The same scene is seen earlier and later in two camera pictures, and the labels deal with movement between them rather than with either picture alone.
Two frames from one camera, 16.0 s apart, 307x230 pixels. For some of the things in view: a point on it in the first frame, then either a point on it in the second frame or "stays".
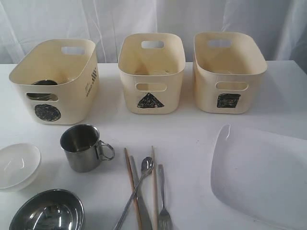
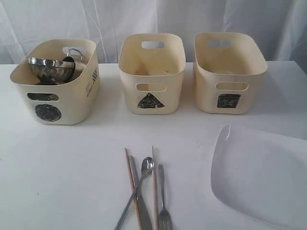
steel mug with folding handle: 83,149 -> 70,59
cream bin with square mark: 229,67 stays
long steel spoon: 147,166 stays
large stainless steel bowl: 53,209 -> 48,72
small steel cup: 46,97 stays
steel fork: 164,220 stays
